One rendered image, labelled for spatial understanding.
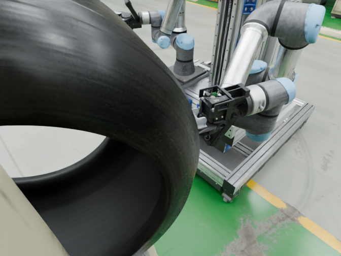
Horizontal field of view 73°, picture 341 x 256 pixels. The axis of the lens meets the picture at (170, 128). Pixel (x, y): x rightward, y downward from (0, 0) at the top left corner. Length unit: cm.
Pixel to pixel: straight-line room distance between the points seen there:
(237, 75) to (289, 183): 137
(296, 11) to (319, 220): 141
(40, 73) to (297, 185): 195
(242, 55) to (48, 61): 68
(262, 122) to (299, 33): 36
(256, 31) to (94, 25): 70
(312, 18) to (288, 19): 7
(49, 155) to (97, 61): 204
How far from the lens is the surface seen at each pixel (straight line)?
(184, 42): 152
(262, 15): 92
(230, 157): 175
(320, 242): 186
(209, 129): 55
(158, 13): 158
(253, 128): 72
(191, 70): 160
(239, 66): 80
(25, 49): 21
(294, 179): 207
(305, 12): 93
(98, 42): 23
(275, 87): 66
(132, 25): 156
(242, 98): 59
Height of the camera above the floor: 149
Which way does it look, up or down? 42 degrees down
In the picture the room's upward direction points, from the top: straight up
